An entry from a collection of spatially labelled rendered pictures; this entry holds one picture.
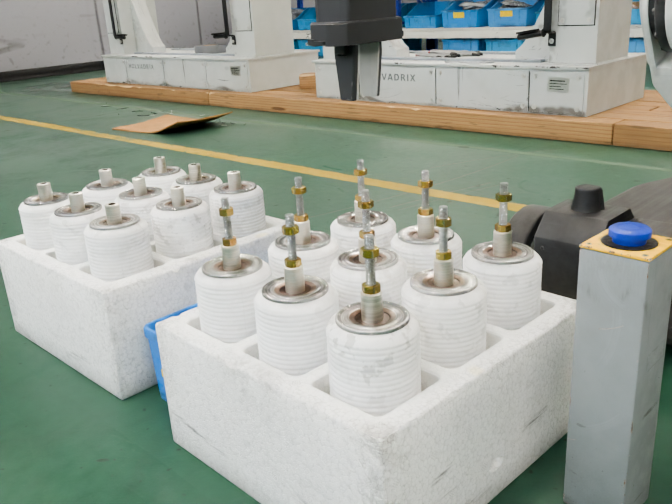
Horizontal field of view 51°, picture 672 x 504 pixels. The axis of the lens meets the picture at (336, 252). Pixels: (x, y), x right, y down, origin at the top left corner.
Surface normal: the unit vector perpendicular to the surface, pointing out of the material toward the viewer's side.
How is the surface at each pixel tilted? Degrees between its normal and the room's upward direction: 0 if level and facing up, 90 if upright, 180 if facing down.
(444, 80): 90
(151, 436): 0
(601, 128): 90
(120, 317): 90
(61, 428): 0
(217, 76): 90
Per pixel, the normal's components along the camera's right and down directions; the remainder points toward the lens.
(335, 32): 0.02, 0.34
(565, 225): -0.53, -0.46
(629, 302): -0.71, 0.28
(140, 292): 0.72, 0.20
